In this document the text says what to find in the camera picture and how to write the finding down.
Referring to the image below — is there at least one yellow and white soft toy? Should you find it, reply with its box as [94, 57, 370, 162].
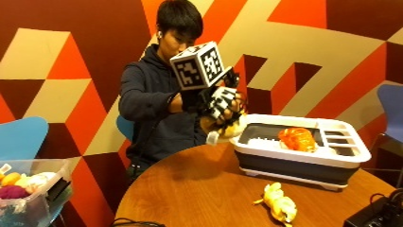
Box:
[200, 113, 249, 147]

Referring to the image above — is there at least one white cube with black markers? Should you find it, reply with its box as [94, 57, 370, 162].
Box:
[170, 41, 233, 92]

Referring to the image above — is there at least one orange soft toy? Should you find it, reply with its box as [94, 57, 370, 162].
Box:
[277, 126, 320, 153]

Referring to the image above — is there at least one the person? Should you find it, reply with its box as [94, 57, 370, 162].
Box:
[119, 0, 249, 185]

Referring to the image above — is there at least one white and grey dish rack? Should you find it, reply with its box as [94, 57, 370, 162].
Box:
[229, 113, 373, 192]

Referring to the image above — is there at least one light blue chair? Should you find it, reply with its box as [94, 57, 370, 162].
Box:
[0, 115, 51, 162]
[115, 114, 136, 142]

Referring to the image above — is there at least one yellow banana soft toy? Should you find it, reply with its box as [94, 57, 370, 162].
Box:
[252, 182, 299, 227]

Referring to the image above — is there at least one blue chair with dark legs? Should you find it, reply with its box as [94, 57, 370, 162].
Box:
[365, 82, 403, 187]

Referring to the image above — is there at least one black box device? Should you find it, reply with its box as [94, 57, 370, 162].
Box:
[344, 187, 403, 227]

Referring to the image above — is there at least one yellow ball toy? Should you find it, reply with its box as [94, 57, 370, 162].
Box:
[0, 171, 23, 187]

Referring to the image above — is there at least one clear plastic storage bin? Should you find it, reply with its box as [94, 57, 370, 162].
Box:
[0, 158, 74, 227]

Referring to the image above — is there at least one purple soft toy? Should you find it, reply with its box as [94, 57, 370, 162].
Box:
[0, 184, 33, 201]

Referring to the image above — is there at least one black cable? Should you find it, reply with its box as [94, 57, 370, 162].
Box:
[110, 217, 168, 227]

